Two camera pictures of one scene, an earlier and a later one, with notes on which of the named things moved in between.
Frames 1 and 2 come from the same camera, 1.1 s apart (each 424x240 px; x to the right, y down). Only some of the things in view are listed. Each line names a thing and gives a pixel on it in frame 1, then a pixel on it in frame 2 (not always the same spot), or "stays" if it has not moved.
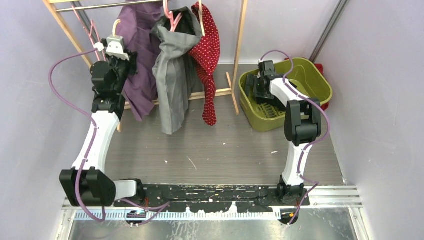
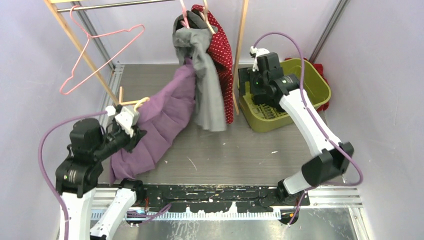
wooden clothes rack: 56,6 stays
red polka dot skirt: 204,56 -> 218,49
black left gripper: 131,63 -> 132,141
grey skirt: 173,67 -> 191,38
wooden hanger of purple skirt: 114,27 -> 144,99
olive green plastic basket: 304,73 stays
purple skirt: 138,19 -> 159,117
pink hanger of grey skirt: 169,15 -> 185,22
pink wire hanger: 89,32 -> 86,45
